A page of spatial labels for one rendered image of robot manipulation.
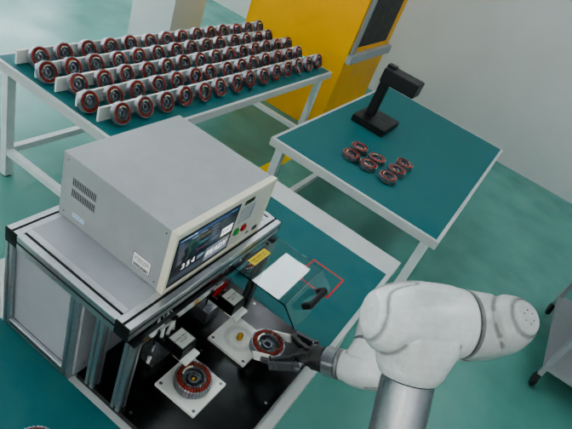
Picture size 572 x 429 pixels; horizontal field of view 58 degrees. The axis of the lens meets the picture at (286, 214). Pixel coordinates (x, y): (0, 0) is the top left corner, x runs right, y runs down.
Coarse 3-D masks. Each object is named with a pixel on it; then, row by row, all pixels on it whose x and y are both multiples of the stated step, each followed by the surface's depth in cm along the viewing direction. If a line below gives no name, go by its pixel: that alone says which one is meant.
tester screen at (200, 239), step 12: (228, 216) 137; (204, 228) 129; (216, 228) 135; (192, 240) 127; (204, 240) 133; (216, 240) 140; (180, 252) 125; (192, 252) 131; (204, 252) 138; (216, 252) 145; (180, 264) 129; (180, 276) 133
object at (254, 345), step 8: (256, 336) 163; (264, 336) 166; (272, 336) 166; (280, 336) 167; (256, 344) 161; (264, 344) 163; (272, 344) 166; (280, 344) 165; (264, 352) 160; (272, 352) 161; (280, 352) 162
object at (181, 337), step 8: (176, 328) 151; (184, 328) 149; (168, 336) 145; (176, 336) 146; (184, 336) 146; (192, 336) 147; (152, 344) 150; (160, 344) 146; (168, 344) 145; (176, 344) 144; (184, 344) 144; (192, 344) 146; (176, 352) 144; (184, 352) 144; (192, 352) 148; (184, 360) 145
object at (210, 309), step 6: (204, 300) 173; (198, 306) 170; (210, 306) 171; (216, 306) 172; (198, 312) 171; (204, 312) 169; (210, 312) 170; (216, 312) 176; (198, 318) 172; (204, 318) 170; (210, 318) 174
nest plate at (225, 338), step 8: (232, 320) 176; (240, 320) 177; (224, 328) 172; (232, 328) 173; (240, 328) 174; (248, 328) 175; (216, 336) 168; (224, 336) 169; (232, 336) 170; (248, 336) 172; (216, 344) 166; (224, 344) 167; (232, 344) 168; (240, 344) 169; (248, 344) 170; (224, 352) 165; (232, 352) 165; (240, 352) 166; (248, 352) 167; (240, 360) 164; (248, 360) 165
